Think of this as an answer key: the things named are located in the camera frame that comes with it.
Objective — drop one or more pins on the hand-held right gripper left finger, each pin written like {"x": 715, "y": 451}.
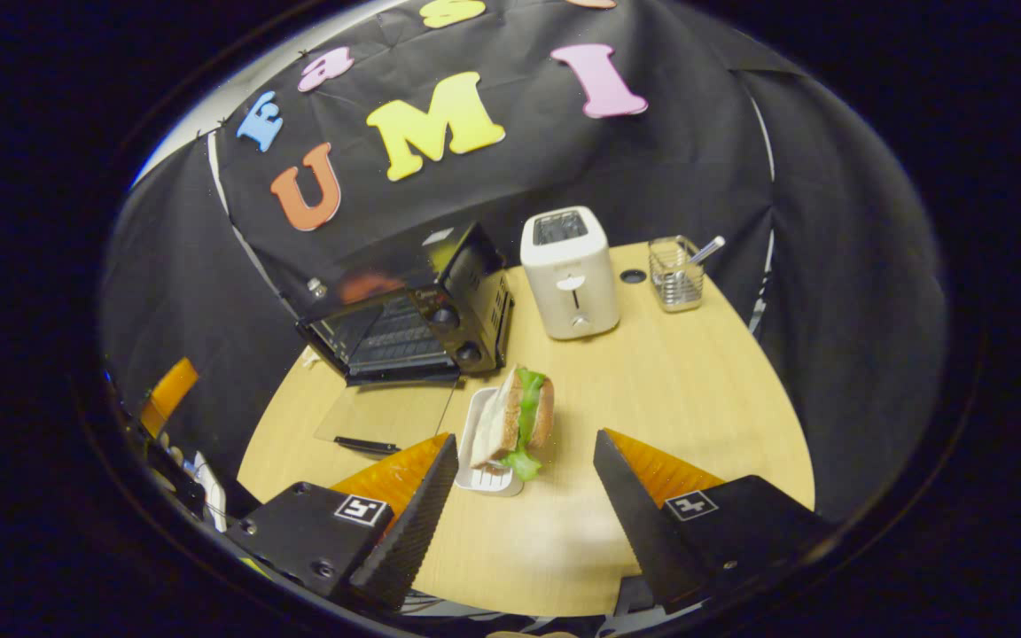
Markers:
{"x": 417, "y": 523}

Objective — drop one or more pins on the white toaster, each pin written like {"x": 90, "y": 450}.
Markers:
{"x": 568, "y": 283}

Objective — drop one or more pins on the lettuce sandwich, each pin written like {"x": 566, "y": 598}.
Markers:
{"x": 497, "y": 425}

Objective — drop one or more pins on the black electric oven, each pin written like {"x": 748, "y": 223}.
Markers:
{"x": 484, "y": 306}

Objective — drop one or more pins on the white rectangular tray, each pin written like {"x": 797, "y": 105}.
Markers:
{"x": 488, "y": 481}

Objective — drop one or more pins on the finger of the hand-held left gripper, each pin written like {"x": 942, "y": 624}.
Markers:
{"x": 169, "y": 394}

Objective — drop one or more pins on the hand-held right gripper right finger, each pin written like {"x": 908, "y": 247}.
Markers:
{"x": 635, "y": 523}

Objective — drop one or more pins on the black backdrop cloth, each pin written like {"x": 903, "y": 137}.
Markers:
{"x": 697, "y": 168}

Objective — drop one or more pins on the black table grommet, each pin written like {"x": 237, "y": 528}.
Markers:
{"x": 633, "y": 276}

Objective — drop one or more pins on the clear plastic water bottle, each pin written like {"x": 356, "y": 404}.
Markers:
{"x": 316, "y": 287}

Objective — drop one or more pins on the white divided condiment dish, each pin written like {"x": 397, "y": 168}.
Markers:
{"x": 310, "y": 358}

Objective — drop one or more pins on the metal spoon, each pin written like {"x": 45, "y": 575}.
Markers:
{"x": 708, "y": 249}

